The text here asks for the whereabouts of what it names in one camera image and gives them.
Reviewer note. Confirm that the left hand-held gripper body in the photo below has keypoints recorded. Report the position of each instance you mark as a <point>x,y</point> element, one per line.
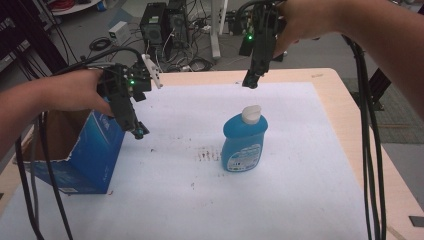
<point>116,83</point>

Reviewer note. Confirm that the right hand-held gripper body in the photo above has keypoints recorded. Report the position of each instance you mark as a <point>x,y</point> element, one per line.
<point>265,36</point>

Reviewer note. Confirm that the blue cardboard box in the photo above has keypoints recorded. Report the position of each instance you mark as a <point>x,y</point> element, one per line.
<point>93,156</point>

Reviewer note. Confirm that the blue detergent bottle white cap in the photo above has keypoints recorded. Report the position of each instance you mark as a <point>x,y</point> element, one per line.
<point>245,140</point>

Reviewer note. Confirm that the person's left hand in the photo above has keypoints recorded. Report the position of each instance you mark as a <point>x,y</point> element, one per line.
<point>71,90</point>

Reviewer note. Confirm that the person's right hand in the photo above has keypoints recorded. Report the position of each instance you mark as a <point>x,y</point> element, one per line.
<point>310,20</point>

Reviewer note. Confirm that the white stand leg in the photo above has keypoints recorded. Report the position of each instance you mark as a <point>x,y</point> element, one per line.
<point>216,30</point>

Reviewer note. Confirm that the small white device box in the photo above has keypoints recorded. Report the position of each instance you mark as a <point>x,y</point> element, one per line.
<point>119,32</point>

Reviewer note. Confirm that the black computer tower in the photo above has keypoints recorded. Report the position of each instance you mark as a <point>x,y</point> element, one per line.
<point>152,26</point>
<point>178,23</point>

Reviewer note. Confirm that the white foam sheet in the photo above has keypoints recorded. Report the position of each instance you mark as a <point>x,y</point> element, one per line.
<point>186,200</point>

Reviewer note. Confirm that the black metal rack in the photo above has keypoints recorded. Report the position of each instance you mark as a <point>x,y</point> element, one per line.
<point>26,36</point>

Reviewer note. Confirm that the grey floor mat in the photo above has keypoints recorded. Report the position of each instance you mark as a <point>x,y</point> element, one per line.
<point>400,110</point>

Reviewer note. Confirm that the grey tape patch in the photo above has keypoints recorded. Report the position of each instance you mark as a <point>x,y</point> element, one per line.
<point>417,221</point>

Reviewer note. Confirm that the black metal frame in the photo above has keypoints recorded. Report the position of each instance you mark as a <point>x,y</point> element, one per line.
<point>378,86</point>

